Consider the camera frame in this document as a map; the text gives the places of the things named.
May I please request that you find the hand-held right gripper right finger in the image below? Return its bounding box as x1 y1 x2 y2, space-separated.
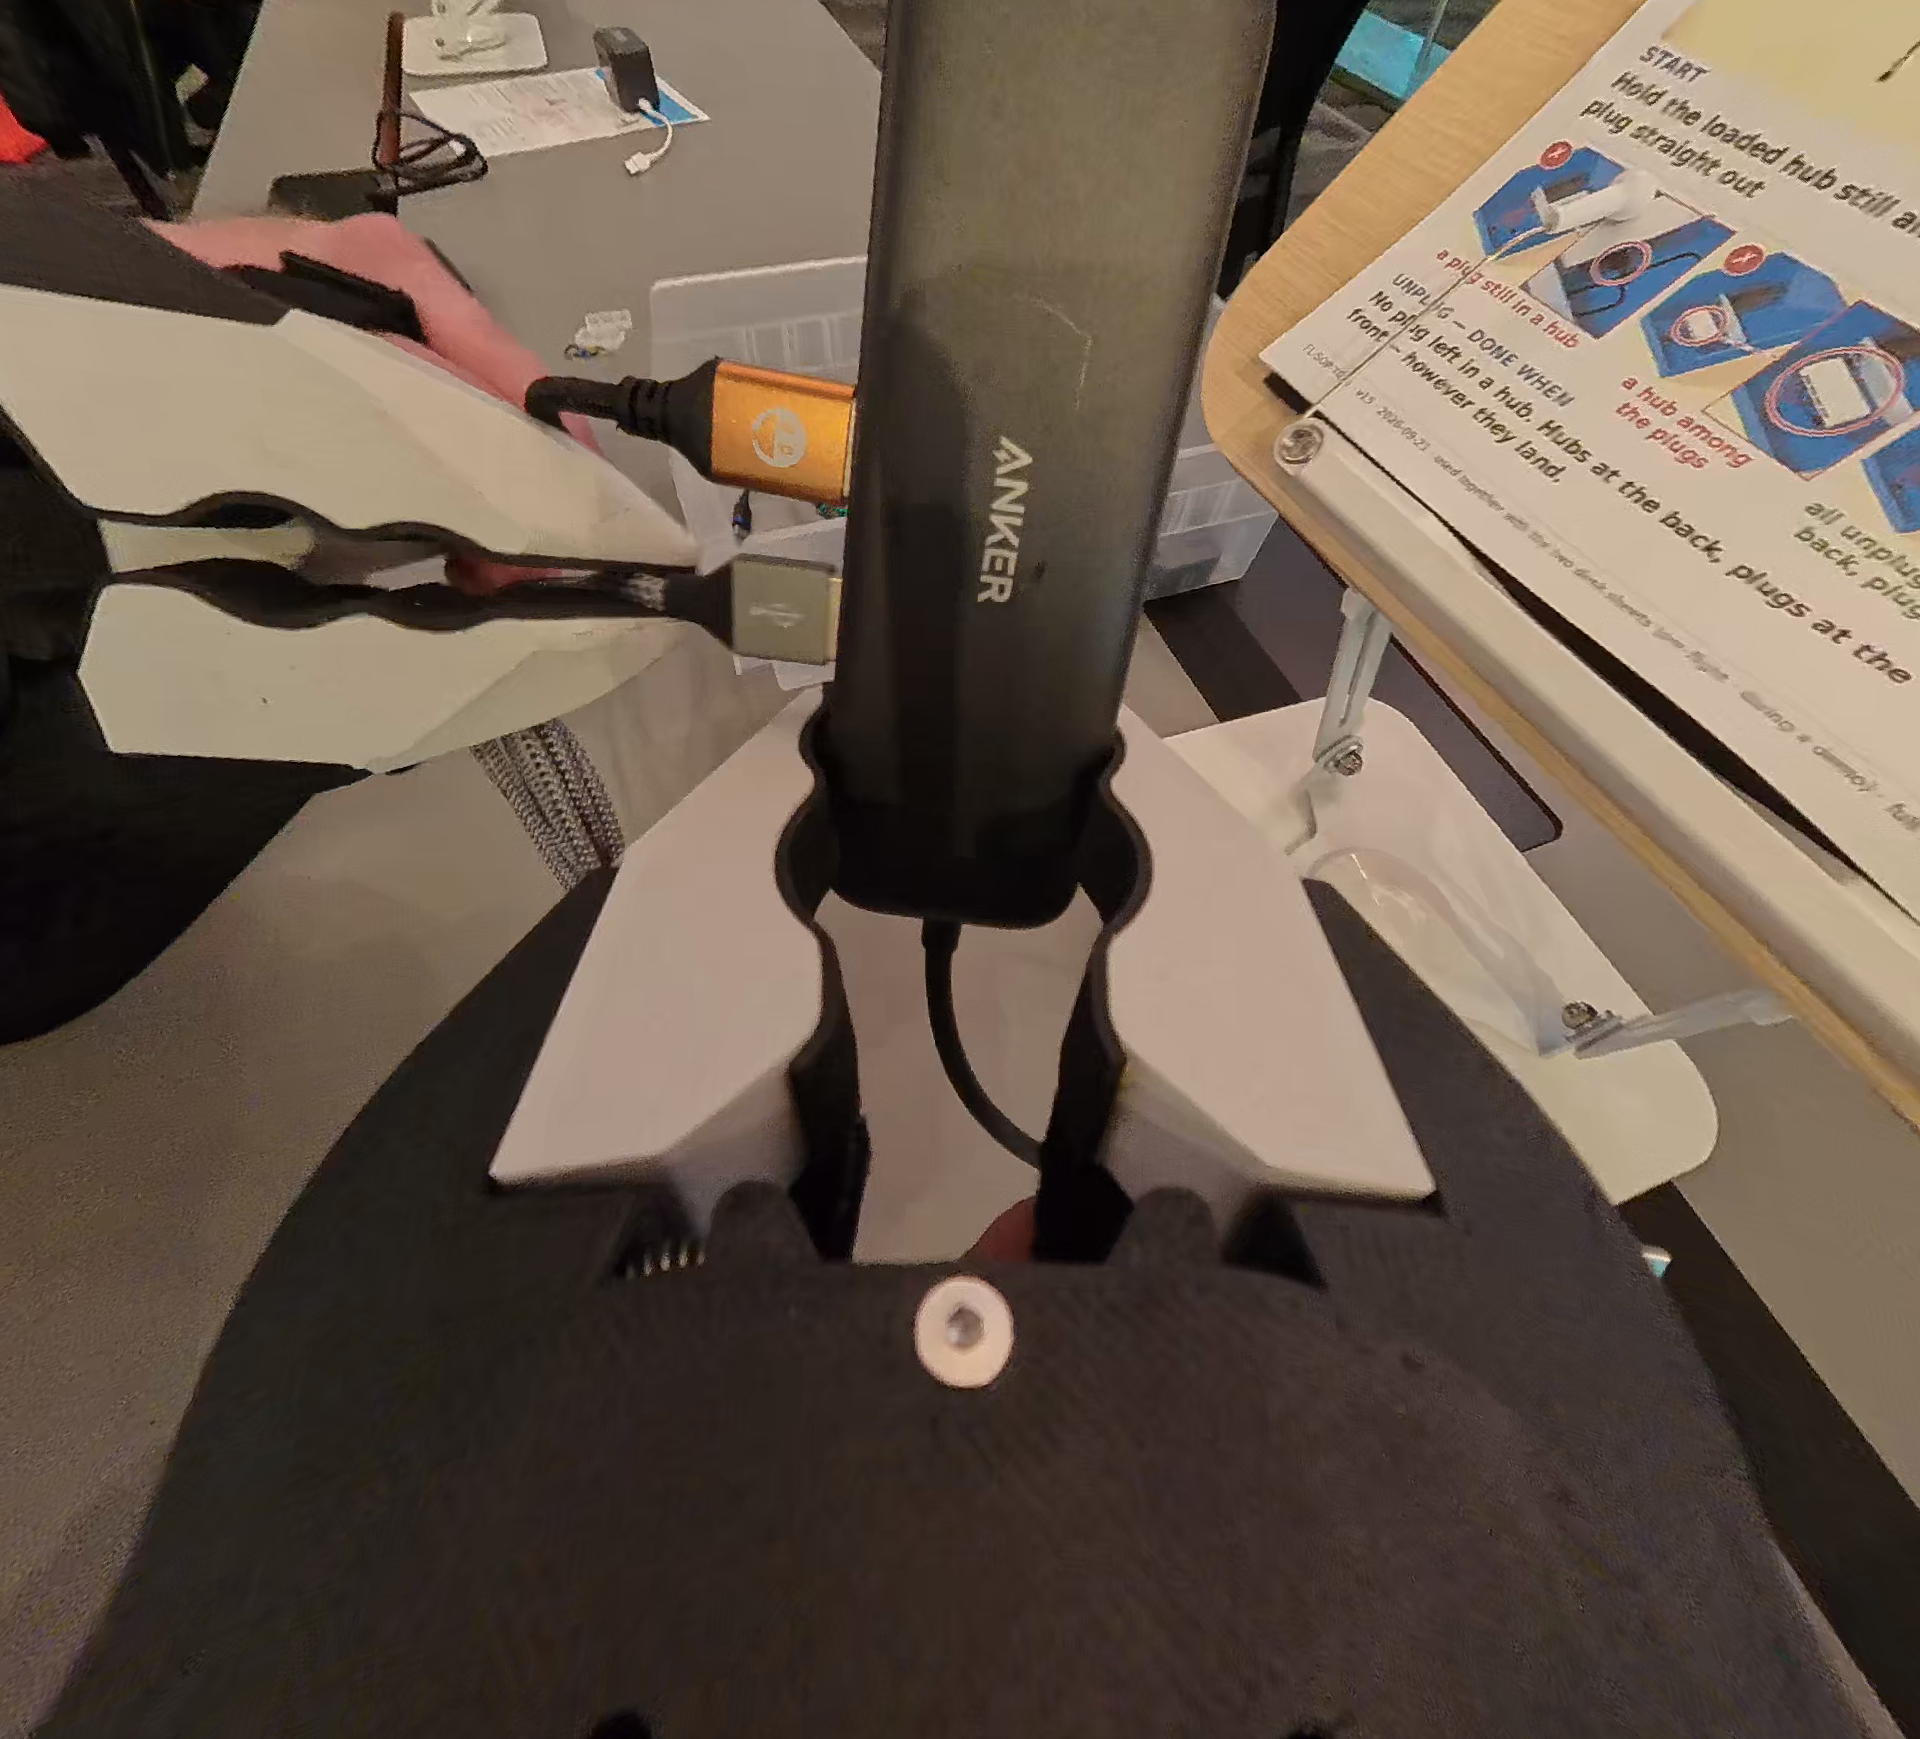
1032 707 1438 1265

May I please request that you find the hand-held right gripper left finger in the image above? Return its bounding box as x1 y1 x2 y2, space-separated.
489 701 875 1265

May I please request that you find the thick black hub cable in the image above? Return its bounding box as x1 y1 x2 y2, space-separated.
922 916 1053 1172

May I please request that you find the white board ledge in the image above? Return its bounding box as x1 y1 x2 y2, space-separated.
1274 410 1920 1067

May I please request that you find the grey braided usb cable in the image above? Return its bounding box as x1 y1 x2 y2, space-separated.
450 551 842 893

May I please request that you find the black cable bundle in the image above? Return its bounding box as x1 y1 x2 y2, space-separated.
374 110 489 192

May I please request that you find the instruction sheet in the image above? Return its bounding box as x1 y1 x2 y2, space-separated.
1261 0 1920 921

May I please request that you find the slim dark grey usb hub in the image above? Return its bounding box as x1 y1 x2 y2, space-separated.
817 0 1277 926

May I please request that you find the small white stand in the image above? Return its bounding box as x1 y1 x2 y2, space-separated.
402 0 553 77

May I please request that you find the clear plastic bin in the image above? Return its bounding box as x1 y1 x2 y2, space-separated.
649 253 1251 603

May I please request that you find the paper sheet blue print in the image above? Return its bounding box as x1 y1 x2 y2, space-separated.
410 65 710 159

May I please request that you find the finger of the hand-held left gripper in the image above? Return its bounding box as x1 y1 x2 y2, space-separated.
0 284 708 569
77 569 714 773

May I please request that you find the black cable orange plug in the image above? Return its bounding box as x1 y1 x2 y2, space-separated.
526 359 862 504

